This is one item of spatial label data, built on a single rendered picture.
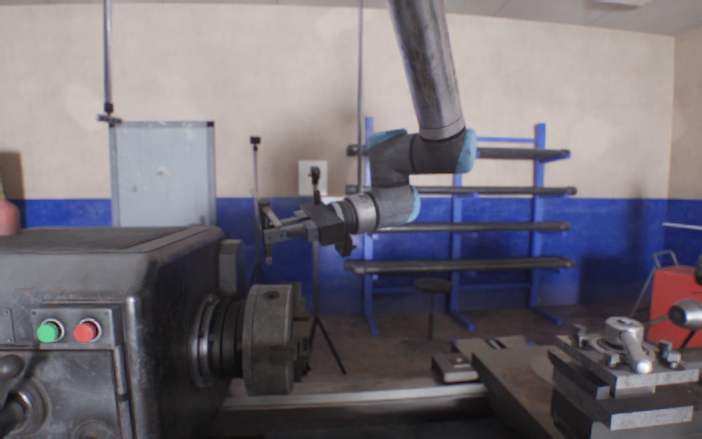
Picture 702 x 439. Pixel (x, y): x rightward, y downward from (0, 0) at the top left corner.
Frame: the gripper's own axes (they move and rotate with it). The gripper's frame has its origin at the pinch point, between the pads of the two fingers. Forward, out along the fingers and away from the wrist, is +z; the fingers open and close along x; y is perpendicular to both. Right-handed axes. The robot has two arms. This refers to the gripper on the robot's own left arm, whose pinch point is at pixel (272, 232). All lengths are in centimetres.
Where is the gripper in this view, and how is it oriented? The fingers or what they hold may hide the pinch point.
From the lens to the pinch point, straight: 71.5
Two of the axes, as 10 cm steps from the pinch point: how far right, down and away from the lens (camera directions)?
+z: -9.0, 2.0, -3.9
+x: 4.4, 3.8, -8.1
